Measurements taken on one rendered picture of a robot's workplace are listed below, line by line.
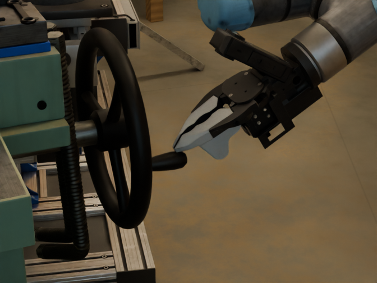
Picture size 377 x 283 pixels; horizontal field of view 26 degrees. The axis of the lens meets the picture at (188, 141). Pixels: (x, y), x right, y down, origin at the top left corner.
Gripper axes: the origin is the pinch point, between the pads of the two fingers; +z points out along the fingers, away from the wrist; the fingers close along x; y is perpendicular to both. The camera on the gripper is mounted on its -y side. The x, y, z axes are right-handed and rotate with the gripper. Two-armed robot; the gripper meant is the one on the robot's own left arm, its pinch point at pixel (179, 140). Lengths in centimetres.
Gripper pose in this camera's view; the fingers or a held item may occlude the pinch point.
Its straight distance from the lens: 108.5
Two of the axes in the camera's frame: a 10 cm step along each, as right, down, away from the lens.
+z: -8.0, 6.0, -0.8
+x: -3.8, -4.1, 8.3
